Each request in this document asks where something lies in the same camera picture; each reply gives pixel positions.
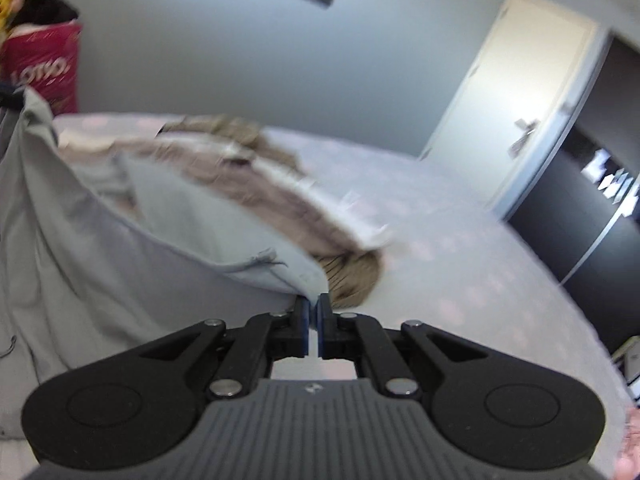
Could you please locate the black sliding wardrobe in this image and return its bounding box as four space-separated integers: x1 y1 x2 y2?
505 35 640 356

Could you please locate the white door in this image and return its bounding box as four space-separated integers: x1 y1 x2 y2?
417 0 610 221

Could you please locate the taupe garment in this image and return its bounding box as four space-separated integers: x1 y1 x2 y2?
60 115 366 261

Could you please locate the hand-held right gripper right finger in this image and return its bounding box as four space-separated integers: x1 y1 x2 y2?
316 293 488 401

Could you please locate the metal door handle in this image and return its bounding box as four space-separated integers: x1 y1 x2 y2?
507 117 542 157

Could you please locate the black clothing in bag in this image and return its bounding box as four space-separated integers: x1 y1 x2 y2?
10 0 81 30

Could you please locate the grey long-sleeved shirt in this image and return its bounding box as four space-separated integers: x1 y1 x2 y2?
0 87 328 441

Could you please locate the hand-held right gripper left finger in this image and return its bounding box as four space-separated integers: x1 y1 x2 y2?
141 295 311 401

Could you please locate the red shopping bag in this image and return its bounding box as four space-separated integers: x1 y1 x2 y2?
1 19 83 116

